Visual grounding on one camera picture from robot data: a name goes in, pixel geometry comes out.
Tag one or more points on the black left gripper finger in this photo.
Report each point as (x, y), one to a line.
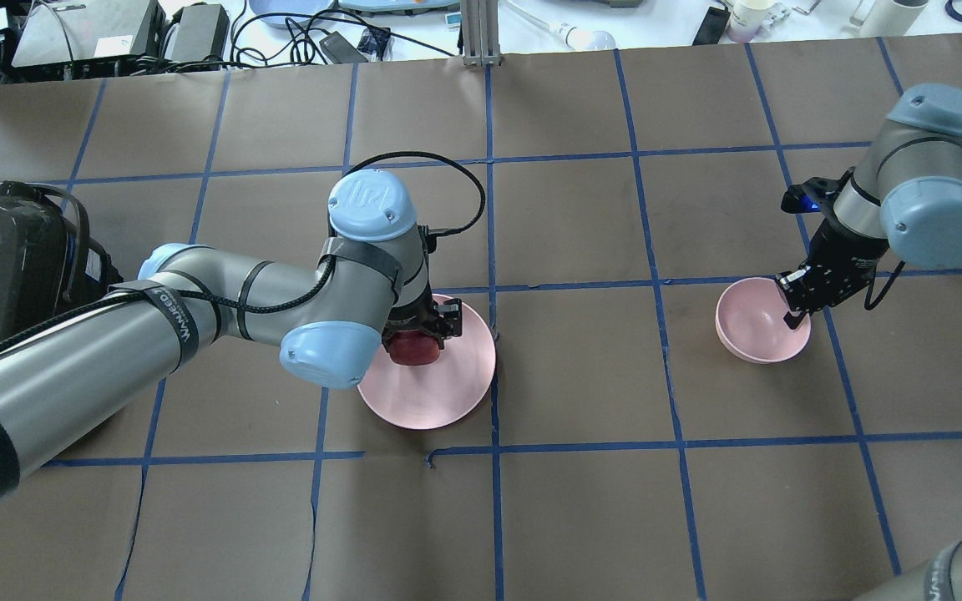
(449, 320)

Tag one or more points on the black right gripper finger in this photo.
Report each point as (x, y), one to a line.
(795, 320)

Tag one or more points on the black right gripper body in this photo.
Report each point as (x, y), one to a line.
(842, 254)

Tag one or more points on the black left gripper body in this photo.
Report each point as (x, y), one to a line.
(414, 318)

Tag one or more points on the red apple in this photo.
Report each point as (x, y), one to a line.
(413, 348)

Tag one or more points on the pink bowl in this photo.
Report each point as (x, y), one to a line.
(750, 322)

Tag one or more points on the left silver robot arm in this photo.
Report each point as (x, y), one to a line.
(61, 378)

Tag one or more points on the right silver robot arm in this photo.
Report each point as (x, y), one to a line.
(904, 196)

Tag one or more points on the pink plate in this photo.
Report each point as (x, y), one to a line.
(437, 394)

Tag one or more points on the white paper cup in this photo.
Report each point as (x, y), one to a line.
(875, 19)

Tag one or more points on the white purple cup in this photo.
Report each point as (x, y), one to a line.
(746, 18)

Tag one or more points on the light bulb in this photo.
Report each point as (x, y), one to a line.
(572, 37)

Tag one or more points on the aluminium frame post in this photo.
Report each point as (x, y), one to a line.
(478, 31)

